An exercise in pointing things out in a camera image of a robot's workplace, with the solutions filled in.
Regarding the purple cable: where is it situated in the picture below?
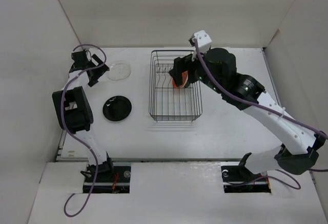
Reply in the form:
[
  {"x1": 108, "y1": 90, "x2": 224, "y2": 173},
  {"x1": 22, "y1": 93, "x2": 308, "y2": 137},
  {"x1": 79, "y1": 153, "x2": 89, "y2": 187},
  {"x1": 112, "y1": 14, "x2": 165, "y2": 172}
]
[
  {"x1": 193, "y1": 38, "x2": 328, "y2": 190},
  {"x1": 63, "y1": 44, "x2": 107, "y2": 218}
]

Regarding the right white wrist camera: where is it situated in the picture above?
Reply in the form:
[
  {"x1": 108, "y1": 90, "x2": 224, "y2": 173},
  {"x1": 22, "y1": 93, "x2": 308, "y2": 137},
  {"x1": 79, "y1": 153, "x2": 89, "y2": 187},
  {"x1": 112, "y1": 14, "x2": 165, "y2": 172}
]
[{"x1": 189, "y1": 30, "x2": 212, "y2": 53}]

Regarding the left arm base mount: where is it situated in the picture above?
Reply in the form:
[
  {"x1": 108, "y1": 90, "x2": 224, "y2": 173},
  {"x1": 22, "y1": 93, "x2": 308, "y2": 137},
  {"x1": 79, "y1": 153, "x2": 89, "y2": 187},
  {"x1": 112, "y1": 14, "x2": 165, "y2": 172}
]
[{"x1": 80, "y1": 162, "x2": 131, "y2": 194}]

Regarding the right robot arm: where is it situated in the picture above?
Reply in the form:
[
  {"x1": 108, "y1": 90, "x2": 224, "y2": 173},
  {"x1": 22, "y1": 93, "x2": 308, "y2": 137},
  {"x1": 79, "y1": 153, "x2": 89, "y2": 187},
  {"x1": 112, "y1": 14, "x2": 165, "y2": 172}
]
[{"x1": 169, "y1": 48, "x2": 327, "y2": 180}]

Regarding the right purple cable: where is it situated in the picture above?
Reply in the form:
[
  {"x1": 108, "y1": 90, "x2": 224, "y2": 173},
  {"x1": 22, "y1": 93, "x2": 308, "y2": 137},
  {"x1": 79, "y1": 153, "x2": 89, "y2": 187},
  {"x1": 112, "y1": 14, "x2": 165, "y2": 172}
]
[{"x1": 193, "y1": 38, "x2": 328, "y2": 190}]

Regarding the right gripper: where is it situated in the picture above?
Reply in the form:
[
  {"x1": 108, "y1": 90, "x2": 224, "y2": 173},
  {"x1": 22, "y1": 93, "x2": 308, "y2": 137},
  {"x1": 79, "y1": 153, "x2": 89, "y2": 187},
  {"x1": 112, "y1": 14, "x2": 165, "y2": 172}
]
[{"x1": 169, "y1": 47, "x2": 223, "y2": 94}]

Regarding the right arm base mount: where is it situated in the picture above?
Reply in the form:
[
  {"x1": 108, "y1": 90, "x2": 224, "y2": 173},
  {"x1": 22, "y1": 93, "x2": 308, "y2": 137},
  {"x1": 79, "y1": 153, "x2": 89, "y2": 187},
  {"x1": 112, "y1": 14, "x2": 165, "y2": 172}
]
[{"x1": 221, "y1": 165, "x2": 271, "y2": 193}]

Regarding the grey wire dish rack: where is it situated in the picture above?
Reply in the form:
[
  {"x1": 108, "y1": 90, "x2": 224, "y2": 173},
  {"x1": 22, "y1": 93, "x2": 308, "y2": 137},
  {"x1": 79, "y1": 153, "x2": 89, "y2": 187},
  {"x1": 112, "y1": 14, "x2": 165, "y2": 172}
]
[{"x1": 148, "y1": 50, "x2": 202, "y2": 122}]

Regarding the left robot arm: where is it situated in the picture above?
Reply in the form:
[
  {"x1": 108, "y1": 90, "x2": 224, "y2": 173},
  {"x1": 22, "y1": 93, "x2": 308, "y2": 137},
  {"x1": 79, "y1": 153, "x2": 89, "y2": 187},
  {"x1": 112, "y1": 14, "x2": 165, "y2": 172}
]
[{"x1": 52, "y1": 50, "x2": 116, "y2": 182}]

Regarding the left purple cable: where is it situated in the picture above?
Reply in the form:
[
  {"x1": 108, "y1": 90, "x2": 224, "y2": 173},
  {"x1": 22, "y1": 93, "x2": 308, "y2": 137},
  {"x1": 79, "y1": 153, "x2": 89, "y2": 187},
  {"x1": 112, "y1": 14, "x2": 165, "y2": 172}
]
[{"x1": 63, "y1": 44, "x2": 107, "y2": 218}]

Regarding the black plate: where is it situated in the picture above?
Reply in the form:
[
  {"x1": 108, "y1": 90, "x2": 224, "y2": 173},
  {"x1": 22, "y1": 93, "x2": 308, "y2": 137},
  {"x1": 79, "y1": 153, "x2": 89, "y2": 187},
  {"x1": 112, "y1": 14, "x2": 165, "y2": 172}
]
[{"x1": 102, "y1": 95, "x2": 132, "y2": 122}]

